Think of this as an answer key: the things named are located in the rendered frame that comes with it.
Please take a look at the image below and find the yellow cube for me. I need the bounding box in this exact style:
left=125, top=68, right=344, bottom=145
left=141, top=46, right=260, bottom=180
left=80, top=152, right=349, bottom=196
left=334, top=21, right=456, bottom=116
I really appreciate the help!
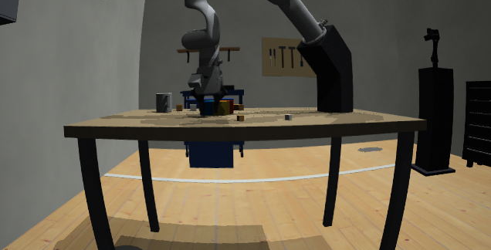
left=213, top=101, right=230, bottom=115

